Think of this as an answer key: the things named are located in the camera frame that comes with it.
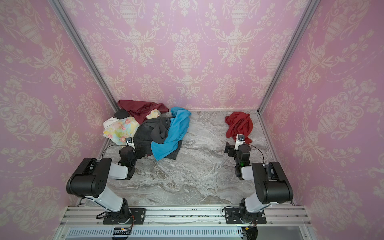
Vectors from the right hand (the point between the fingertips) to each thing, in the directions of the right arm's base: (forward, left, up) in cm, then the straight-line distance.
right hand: (235, 142), depth 94 cm
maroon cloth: (+34, +68, -2) cm, 76 cm away
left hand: (+1, +65, -2) cm, 65 cm away
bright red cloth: (+15, -5, +1) cm, 16 cm away
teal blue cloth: (+11, +36, +4) cm, 38 cm away
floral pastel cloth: (+15, +77, 0) cm, 78 cm away
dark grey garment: (+8, +50, +6) cm, 51 cm away
